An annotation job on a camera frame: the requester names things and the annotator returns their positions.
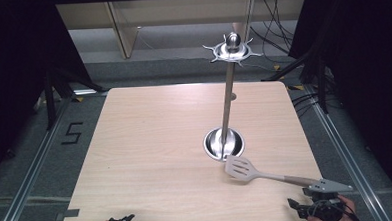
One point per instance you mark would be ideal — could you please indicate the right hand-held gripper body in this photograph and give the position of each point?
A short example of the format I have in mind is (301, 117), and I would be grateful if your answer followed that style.
(325, 187)

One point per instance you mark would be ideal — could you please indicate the grey slotted spatula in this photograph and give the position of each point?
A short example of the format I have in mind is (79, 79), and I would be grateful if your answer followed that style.
(242, 168)

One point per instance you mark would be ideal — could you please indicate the metal utensil stand with hooks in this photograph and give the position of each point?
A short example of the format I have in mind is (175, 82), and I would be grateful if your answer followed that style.
(228, 89)

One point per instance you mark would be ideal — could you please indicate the person's right hand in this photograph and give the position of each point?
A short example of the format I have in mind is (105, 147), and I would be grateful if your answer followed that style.
(349, 210)

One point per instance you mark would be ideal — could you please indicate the black tape strip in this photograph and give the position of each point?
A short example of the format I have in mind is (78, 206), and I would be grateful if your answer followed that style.
(68, 214)

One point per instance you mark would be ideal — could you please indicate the black tripod stand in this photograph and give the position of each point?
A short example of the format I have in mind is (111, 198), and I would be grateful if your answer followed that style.
(319, 81)
(51, 96)

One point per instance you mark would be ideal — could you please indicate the black curtain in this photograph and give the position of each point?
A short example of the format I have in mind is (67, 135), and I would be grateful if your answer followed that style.
(18, 64)
(369, 66)

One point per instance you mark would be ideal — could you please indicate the light wooden cabinet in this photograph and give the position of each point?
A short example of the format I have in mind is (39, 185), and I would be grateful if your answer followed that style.
(126, 23)

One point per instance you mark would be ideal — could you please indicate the metal floor rail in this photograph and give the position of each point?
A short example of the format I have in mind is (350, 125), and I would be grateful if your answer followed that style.
(29, 171)
(352, 157)

